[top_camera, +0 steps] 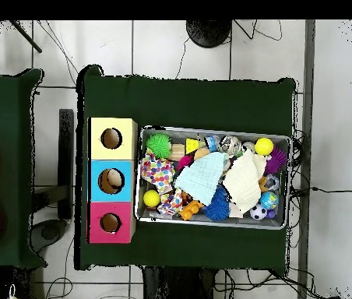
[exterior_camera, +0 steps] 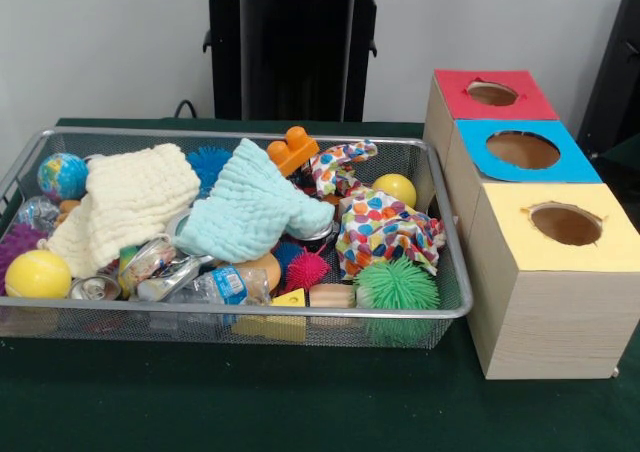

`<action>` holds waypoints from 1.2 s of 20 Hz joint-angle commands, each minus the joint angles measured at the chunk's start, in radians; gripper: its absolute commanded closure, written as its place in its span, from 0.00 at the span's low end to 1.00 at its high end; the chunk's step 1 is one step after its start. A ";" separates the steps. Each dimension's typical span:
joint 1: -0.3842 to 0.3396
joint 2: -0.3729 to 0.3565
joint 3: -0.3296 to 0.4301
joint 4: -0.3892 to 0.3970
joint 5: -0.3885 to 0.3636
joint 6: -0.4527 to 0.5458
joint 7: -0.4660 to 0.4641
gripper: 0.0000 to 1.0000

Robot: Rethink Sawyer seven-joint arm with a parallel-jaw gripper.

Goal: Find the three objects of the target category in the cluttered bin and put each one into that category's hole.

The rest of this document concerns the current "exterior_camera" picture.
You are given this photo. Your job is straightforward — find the white colourful print cloth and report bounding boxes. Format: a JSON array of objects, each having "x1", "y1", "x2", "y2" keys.
[{"x1": 300, "y1": 140, "x2": 379, "y2": 198}]

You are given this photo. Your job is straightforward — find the polka dot cloth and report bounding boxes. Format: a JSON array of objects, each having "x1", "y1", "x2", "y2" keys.
[{"x1": 335, "y1": 187, "x2": 448, "y2": 280}]

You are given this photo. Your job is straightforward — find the black panel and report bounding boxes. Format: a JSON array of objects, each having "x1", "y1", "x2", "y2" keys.
[{"x1": 580, "y1": 0, "x2": 640, "y2": 163}]

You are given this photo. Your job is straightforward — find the dark green tablecloth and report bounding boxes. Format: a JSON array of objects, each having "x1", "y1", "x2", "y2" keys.
[{"x1": 0, "y1": 117, "x2": 640, "y2": 452}]

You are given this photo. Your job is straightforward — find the blue spiky ball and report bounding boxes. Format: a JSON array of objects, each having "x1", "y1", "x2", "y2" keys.
[{"x1": 186, "y1": 146, "x2": 231, "y2": 193}]

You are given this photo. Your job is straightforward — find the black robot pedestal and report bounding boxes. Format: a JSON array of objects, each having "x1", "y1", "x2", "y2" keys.
[{"x1": 193, "y1": 0, "x2": 401, "y2": 123}]

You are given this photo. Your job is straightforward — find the cream waffle cloth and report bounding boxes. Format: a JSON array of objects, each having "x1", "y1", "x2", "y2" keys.
[{"x1": 50, "y1": 142, "x2": 201, "y2": 280}]

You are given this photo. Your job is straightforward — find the small yellow ball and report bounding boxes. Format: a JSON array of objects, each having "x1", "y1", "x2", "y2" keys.
[{"x1": 372, "y1": 174, "x2": 417, "y2": 210}]

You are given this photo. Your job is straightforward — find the blue globe ball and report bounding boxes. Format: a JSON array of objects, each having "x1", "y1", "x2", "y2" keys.
[{"x1": 37, "y1": 153, "x2": 89, "y2": 203}]

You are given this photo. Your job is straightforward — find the large yellow ball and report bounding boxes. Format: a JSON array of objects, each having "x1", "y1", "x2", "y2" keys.
[{"x1": 5, "y1": 249, "x2": 73, "y2": 299}]

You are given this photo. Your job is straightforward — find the green spiky ball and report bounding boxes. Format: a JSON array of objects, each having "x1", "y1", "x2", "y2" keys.
[{"x1": 354, "y1": 259, "x2": 441, "y2": 313}]

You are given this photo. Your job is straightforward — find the light teal waffle cloth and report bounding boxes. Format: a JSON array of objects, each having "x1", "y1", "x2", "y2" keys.
[{"x1": 178, "y1": 137, "x2": 336, "y2": 263}]

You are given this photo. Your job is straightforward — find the wooden box with three holes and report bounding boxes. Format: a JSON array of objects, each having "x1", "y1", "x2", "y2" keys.
[{"x1": 423, "y1": 69, "x2": 640, "y2": 380}]

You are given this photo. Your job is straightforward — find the orange toy block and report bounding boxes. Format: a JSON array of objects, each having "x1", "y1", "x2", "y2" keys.
[{"x1": 266, "y1": 125, "x2": 319, "y2": 176}]

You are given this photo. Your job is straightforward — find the clear wire mesh bin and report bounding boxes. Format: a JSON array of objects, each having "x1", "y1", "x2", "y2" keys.
[{"x1": 0, "y1": 127, "x2": 474, "y2": 348}]

